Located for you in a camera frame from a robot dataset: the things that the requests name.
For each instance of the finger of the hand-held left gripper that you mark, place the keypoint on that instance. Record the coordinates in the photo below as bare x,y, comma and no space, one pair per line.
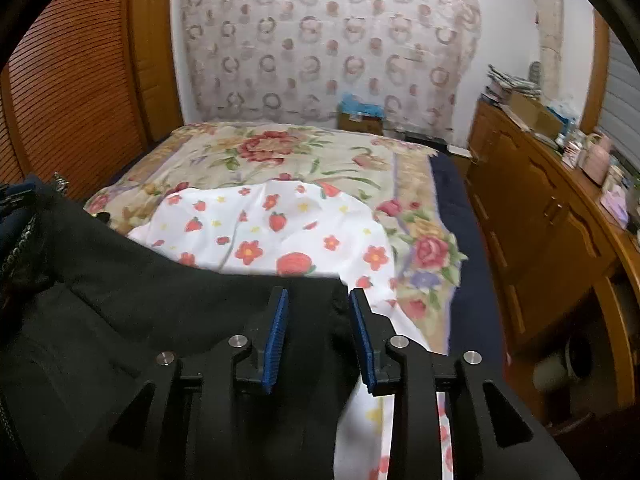
17,194

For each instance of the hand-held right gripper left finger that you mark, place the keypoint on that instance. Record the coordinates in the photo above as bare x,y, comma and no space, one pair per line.
277,340

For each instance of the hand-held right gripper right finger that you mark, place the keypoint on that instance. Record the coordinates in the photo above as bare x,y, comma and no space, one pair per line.
362,340

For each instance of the black t-shirt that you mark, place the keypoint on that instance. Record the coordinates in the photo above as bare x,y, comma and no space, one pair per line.
125,285

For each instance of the navy folded garment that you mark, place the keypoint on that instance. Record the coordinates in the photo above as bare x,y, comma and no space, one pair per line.
10,230

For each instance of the white strawberry-print sheet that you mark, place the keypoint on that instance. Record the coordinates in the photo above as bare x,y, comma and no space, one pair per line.
300,240

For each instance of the wooden louvered wardrobe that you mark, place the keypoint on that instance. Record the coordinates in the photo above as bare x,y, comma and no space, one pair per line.
75,100

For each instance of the floral blanket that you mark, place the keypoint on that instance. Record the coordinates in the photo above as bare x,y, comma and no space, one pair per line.
280,155

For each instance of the wooden cabinet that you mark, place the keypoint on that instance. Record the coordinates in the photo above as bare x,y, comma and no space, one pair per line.
540,220

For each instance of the small cardboard box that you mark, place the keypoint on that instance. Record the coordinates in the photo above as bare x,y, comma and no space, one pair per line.
362,125

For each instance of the large cardboard box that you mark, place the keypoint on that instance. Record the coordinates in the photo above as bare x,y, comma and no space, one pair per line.
532,115

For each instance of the purple tissue pack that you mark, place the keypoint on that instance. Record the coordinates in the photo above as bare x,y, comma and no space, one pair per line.
615,205

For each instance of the pink thermos jug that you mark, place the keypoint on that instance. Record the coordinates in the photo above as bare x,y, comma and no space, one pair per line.
597,160

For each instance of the circle-patterned sheer curtain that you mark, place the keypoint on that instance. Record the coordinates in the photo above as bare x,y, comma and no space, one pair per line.
325,35

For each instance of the small grey fan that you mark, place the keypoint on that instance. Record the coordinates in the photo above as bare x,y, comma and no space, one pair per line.
535,71

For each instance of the tied beige curtain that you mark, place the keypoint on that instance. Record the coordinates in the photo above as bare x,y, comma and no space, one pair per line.
550,40

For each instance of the grey window blind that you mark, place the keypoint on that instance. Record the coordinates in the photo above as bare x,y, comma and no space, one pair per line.
622,100

